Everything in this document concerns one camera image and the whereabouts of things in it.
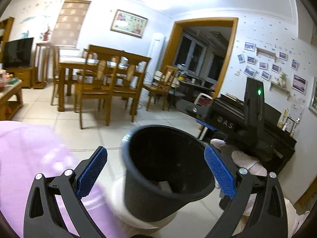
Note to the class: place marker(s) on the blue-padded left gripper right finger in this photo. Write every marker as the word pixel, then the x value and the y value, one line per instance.
pixel 268 217

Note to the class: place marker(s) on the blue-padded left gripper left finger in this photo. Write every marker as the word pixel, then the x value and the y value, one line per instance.
pixel 42 215

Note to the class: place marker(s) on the black round trash bin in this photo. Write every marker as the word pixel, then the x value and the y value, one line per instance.
pixel 157 153

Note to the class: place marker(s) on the cream sleeve right forearm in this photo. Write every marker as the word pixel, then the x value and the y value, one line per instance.
pixel 294 220

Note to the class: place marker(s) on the dark desk in back room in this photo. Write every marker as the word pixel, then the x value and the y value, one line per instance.
pixel 191 91

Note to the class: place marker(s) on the white-gloved right hand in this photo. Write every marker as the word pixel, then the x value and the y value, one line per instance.
pixel 241 159

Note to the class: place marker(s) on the black upright piano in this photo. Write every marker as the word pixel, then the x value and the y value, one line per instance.
pixel 274 148

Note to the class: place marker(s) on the white plastic chair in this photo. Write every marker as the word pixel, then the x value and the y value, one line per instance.
pixel 203 99

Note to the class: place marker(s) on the white teddy bear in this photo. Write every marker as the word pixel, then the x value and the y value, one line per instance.
pixel 281 81

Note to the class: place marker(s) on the pink purple sofa cloth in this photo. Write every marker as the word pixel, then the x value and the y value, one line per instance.
pixel 27 150

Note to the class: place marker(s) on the wooden chair near doorway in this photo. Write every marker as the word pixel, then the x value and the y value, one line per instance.
pixel 162 87

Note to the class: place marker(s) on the white remote-like strip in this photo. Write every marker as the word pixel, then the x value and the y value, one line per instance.
pixel 164 186

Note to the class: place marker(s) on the wooden coffee table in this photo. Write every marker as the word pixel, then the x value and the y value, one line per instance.
pixel 11 100

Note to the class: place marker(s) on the white standing air conditioner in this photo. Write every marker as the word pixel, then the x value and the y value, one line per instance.
pixel 154 52

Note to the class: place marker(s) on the front right wooden chair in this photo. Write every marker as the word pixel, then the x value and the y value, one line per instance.
pixel 128 84

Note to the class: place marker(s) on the wooden tv cabinet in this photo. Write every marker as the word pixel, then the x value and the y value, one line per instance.
pixel 23 73

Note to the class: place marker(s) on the wooden dining table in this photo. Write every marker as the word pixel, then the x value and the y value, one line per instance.
pixel 77 63

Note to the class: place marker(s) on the front left wooden chair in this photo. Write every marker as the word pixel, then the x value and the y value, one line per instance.
pixel 98 78

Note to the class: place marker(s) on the framed floral picture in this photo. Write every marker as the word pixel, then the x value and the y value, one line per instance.
pixel 128 23

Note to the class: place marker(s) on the far left wooden chair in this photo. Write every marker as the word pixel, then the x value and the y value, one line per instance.
pixel 55 72

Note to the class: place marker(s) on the black flat television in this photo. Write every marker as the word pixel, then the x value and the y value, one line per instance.
pixel 17 53

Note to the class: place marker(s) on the brown patterned window blind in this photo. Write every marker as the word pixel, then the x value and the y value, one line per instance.
pixel 69 23

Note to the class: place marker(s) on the orange wooden door frame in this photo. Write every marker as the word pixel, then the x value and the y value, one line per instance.
pixel 176 34

